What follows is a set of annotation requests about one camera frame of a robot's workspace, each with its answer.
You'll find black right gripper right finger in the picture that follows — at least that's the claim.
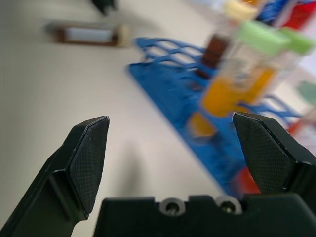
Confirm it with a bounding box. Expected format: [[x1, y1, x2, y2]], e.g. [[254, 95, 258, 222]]
[[233, 112, 316, 216]]

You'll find orange test tube green cap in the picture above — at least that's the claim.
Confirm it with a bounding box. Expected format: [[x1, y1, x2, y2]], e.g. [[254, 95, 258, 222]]
[[187, 21, 292, 144]]

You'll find brown test tube cream cap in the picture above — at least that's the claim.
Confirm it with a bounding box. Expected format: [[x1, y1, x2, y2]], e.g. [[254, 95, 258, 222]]
[[43, 21, 131, 48]]

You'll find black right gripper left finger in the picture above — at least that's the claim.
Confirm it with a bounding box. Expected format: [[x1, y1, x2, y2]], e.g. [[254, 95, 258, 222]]
[[0, 115, 111, 237]]

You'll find blue test tube rack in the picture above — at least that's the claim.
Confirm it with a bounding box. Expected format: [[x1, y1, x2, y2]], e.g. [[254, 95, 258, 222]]
[[125, 37, 305, 196]]

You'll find clear test tube green cap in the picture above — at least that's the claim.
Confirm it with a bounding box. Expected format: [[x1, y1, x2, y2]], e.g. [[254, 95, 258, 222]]
[[256, 27, 316, 104]]

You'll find blue plastic basket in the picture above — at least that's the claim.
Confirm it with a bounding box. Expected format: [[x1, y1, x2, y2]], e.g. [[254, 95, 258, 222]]
[[255, 0, 286, 26]]

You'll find green object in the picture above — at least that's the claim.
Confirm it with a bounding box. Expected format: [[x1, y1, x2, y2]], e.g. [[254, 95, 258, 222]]
[[297, 80, 316, 105]]

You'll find red plastic basket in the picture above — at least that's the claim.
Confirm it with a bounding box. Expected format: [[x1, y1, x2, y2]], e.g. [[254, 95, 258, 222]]
[[283, 0, 316, 31]]

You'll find brown test tube yellow cap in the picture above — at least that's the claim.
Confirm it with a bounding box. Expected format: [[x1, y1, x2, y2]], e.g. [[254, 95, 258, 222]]
[[192, 0, 259, 92]]

